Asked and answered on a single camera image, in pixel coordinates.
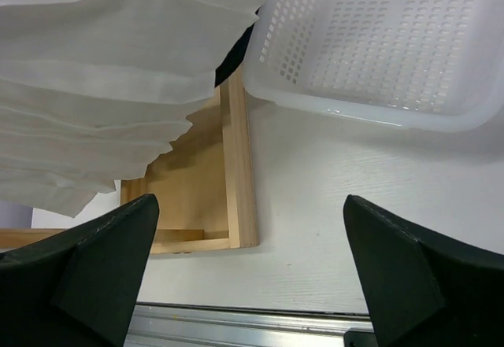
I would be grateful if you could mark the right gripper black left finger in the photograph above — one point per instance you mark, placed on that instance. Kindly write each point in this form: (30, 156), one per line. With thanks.
(78, 287)

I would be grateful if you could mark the wooden clothes rack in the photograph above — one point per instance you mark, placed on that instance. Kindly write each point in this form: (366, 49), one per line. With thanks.
(204, 186)

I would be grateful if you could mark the white perforated plastic basket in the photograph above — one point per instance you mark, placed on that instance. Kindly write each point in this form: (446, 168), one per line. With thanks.
(434, 65)

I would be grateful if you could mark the white pleated skirt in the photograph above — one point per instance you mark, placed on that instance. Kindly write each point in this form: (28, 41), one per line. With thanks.
(93, 91)

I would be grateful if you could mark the dark blue denim skirt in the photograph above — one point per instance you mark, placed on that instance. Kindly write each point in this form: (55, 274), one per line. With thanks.
(234, 58)

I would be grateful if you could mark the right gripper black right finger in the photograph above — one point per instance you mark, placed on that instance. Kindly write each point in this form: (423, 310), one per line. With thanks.
(423, 288)

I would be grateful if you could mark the aluminium mounting rail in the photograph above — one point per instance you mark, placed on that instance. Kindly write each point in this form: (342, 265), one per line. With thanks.
(191, 325)

